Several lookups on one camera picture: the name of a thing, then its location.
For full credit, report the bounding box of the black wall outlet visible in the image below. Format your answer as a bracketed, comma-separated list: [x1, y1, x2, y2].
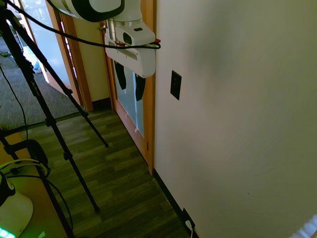
[182, 207, 196, 229]

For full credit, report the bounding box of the white plug with cord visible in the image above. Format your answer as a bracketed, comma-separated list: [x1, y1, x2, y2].
[185, 219, 199, 238]

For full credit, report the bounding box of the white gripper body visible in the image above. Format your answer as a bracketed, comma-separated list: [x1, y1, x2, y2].
[104, 19, 156, 78]

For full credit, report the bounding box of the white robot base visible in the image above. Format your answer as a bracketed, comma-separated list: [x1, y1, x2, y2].
[0, 171, 34, 238]

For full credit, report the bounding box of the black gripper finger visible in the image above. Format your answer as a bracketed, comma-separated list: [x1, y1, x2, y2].
[135, 73, 146, 102]
[114, 61, 127, 90]

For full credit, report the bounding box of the black light switch plate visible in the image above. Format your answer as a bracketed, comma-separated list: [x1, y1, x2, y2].
[170, 70, 182, 101]

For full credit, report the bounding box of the black camera tripod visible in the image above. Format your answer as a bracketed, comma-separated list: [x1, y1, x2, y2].
[0, 4, 109, 238]

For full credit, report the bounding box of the wooden table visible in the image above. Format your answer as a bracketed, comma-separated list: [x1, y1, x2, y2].
[0, 131, 67, 238]

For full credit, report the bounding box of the black baseboard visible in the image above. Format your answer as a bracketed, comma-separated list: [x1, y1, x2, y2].
[152, 168, 199, 238]

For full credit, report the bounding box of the black clamp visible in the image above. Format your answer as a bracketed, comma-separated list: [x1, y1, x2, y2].
[3, 139, 50, 172]

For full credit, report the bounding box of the wooden glass panel door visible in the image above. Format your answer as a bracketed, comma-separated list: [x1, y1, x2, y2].
[100, 0, 157, 176]

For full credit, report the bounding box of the wooden door frame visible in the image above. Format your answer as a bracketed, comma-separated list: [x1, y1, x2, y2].
[46, 2, 94, 112]

